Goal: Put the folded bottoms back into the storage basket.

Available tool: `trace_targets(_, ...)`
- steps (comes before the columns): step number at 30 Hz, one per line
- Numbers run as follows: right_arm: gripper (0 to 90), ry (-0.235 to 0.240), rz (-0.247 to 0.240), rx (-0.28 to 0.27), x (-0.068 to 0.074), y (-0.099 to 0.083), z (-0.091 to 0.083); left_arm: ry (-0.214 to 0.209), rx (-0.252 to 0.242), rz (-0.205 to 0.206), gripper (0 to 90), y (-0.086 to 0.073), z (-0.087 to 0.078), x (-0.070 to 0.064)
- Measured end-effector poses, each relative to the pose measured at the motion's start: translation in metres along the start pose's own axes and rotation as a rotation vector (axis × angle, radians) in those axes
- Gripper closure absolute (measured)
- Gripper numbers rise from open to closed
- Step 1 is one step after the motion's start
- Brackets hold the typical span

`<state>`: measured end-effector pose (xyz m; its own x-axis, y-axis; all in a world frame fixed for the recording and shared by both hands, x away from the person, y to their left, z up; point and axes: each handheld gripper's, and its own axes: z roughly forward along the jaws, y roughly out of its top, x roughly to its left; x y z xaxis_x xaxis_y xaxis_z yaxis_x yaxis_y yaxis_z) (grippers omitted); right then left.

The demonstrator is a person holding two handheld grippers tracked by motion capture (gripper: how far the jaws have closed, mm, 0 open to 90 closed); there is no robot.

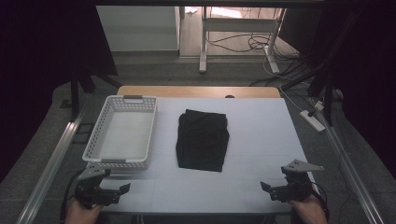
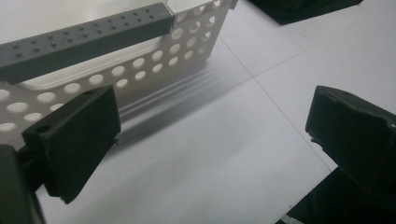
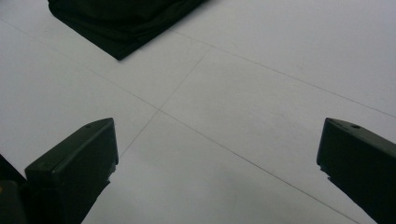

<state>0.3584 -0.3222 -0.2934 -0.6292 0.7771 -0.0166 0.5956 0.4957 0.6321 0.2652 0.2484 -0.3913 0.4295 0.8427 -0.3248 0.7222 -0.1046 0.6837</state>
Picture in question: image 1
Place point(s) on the white cabinet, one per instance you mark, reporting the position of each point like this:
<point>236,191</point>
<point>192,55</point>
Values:
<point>137,29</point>

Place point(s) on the person's right hand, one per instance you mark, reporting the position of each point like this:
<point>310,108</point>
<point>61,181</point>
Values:
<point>308,211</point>

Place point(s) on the black cloth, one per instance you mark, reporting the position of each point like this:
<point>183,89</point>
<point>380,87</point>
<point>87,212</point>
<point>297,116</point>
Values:
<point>202,140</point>

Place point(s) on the white plug adapter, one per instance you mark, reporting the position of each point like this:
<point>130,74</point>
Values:
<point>319,105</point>

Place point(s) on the white power strip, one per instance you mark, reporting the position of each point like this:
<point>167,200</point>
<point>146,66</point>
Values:
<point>312,121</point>

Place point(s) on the black metal stand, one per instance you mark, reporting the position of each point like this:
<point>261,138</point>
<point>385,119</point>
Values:
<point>74,93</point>
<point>327,87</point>

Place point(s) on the person's left hand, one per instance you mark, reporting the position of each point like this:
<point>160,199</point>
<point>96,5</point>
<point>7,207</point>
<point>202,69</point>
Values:
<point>81,214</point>

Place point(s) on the white perforated plastic basket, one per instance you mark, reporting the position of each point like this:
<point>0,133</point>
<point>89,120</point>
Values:
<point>126,133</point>

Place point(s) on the white metal desk frame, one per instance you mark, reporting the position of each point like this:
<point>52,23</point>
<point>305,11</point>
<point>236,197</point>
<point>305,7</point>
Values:
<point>204,46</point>

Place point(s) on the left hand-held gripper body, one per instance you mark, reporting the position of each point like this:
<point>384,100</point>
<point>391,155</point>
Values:
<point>91,189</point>

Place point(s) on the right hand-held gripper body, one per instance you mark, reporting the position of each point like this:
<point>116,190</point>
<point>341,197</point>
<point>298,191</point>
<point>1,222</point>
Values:
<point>294,189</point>

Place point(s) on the aluminium rail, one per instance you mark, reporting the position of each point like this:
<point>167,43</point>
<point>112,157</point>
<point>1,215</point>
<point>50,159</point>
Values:
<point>348,168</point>
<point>49,171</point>

